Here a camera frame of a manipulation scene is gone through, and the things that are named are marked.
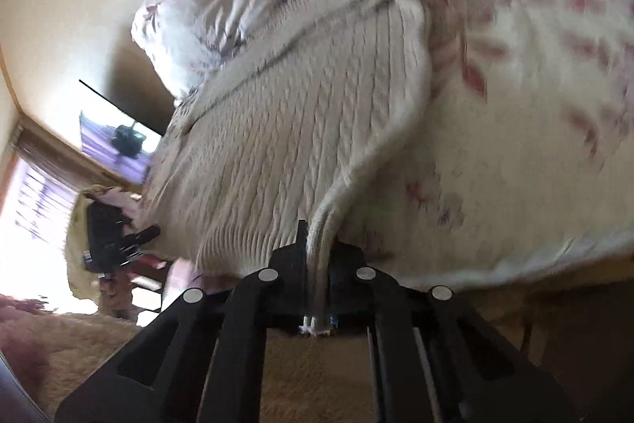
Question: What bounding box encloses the pink floral pillow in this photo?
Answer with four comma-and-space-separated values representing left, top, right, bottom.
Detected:
131, 0, 304, 107

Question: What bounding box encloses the cream cable knit sweater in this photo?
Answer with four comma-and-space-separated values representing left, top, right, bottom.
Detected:
143, 0, 437, 339

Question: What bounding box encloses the wooden framed window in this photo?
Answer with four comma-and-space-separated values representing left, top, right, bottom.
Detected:
0, 116, 144, 310

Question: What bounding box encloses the white pink floral bed blanket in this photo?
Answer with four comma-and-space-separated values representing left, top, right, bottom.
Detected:
327, 0, 634, 301

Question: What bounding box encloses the beige shaggy rug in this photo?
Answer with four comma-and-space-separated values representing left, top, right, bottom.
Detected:
0, 294, 382, 423

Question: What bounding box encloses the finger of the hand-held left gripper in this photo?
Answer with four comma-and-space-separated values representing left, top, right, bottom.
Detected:
123, 226, 162, 251

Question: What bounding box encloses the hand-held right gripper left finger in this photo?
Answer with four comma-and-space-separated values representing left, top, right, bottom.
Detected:
54, 220, 311, 423

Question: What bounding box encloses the pale yellow cloth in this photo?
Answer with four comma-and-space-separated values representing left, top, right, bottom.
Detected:
63, 188, 145, 305

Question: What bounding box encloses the wall television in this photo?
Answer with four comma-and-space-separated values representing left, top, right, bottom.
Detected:
78, 78, 165, 187

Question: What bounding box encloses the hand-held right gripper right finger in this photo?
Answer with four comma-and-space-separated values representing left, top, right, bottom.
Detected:
329, 243, 581, 423

